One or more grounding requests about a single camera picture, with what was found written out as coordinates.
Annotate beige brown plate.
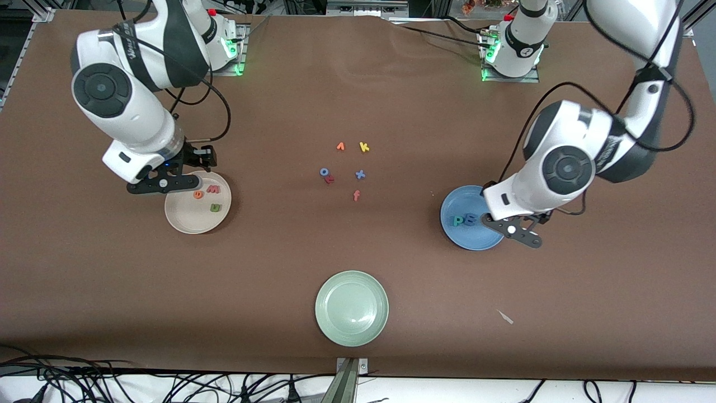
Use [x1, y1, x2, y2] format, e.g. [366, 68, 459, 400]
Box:
[164, 171, 232, 235]

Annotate blue plate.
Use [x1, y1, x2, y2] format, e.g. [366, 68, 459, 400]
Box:
[440, 185, 507, 251]

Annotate green plate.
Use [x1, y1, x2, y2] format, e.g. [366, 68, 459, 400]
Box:
[315, 270, 389, 348]

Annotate grey metal box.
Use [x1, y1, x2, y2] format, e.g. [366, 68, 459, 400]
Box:
[326, 0, 409, 17]

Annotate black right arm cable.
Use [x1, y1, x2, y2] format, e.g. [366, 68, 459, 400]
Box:
[115, 0, 232, 142]

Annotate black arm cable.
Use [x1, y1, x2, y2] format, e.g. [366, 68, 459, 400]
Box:
[115, 0, 232, 142]
[497, 0, 696, 182]

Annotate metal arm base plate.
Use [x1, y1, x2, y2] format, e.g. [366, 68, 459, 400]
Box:
[213, 24, 247, 77]
[480, 31, 541, 83]

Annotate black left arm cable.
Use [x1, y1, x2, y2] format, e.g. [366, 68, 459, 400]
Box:
[497, 0, 696, 182]

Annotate aluminium frame profile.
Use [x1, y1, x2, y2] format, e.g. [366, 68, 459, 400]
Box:
[0, 7, 56, 110]
[681, 0, 716, 45]

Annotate black table cable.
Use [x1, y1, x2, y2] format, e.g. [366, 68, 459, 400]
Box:
[441, 16, 494, 33]
[398, 25, 490, 49]

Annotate metal table bracket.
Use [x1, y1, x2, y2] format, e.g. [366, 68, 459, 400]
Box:
[322, 357, 369, 403]

